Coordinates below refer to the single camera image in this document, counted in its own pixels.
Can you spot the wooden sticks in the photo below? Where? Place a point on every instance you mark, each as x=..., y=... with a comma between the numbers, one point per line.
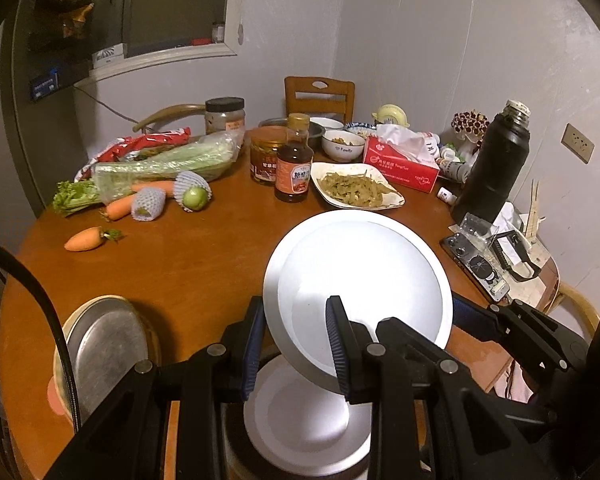
x=534, y=210

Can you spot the black thermos flask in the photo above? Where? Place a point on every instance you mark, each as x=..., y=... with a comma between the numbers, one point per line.
x=495, y=170

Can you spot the round metal pan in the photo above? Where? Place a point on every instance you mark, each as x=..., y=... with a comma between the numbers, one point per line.
x=110, y=345

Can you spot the curved wooden chair back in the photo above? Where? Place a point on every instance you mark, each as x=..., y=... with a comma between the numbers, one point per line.
x=165, y=112

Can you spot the pink cloth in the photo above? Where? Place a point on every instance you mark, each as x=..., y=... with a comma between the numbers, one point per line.
x=512, y=382

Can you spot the blue box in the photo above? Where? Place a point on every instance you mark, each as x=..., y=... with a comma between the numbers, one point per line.
x=45, y=86

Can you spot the window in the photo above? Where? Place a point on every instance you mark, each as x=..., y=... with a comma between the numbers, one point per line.
x=175, y=5

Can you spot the red snack packet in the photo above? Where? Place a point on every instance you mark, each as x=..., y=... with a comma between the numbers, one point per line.
x=145, y=142

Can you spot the small bottle on windowsill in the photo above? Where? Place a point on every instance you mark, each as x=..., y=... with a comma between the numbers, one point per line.
x=218, y=32

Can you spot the clear jar with black lid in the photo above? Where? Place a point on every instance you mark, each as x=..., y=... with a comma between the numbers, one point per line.
x=225, y=117

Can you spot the brown sauce bottle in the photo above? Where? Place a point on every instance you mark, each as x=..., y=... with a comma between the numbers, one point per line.
x=294, y=175

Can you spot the pale yellow shell-shaped plate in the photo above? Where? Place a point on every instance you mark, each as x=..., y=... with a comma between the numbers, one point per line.
x=152, y=340

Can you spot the clear plastic case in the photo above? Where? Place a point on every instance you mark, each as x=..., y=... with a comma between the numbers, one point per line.
x=475, y=225

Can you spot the white box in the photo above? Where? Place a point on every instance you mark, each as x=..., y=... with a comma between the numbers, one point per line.
x=107, y=56

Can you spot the celery in plastic bag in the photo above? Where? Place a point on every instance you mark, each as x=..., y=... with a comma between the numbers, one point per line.
x=155, y=167

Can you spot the red instant noodle bowl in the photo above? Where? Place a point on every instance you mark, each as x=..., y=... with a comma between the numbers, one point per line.
x=360, y=265
x=300, y=425

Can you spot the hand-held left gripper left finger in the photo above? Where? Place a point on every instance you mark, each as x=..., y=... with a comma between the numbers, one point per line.
x=252, y=360

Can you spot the white ceramic bowl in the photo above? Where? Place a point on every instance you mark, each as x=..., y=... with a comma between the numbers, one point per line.
x=342, y=147

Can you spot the wall socket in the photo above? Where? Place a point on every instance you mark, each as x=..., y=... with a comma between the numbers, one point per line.
x=579, y=142

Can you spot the plate of pickled vegetables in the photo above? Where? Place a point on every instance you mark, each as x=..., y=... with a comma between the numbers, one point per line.
x=355, y=187

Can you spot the grey refrigerator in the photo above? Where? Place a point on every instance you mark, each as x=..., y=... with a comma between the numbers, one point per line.
x=45, y=135

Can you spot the black fridge side rack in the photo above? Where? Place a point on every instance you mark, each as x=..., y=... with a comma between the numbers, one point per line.
x=62, y=5

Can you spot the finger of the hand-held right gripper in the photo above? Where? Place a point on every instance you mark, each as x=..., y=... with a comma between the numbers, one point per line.
x=475, y=317

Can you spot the pink bear-shaped plate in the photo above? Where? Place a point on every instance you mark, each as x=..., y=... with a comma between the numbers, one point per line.
x=59, y=400

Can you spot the stainless steel bowl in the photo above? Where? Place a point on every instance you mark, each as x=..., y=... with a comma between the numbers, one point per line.
x=232, y=452

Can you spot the red tissue box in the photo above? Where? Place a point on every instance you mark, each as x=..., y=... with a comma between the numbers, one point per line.
x=400, y=165

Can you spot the black electronic device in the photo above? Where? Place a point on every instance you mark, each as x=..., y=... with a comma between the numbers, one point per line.
x=472, y=265

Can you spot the green fruit in foam net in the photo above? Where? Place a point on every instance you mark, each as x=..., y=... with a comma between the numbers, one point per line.
x=147, y=206
x=194, y=192

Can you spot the blue patterned bowl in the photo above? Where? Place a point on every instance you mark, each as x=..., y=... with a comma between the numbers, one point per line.
x=360, y=127

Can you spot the chili sauce jar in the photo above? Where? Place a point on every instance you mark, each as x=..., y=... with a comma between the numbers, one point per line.
x=265, y=160

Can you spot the pale yellow plastic container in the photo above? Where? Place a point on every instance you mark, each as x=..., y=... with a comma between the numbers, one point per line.
x=390, y=115

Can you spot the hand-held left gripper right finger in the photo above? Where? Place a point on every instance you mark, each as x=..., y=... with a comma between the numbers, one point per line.
x=339, y=355

